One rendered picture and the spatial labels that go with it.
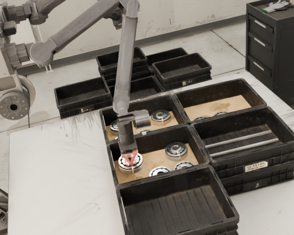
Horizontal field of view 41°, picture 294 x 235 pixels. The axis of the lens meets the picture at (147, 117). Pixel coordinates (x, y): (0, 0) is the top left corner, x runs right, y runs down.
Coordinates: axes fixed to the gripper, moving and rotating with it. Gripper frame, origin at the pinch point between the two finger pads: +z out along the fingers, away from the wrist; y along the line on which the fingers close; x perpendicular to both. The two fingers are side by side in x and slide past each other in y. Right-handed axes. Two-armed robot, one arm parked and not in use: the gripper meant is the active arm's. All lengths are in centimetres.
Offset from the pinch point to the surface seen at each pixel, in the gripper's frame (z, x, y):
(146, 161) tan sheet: 14.8, -8.5, 12.4
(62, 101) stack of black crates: 55, 35, 144
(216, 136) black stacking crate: 14, -44, 19
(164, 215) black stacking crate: 14.0, -8.9, -21.4
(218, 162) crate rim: 3.5, -35.0, -9.4
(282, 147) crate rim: 3, -63, -9
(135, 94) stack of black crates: 63, -23, 149
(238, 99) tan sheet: 13, -67, 45
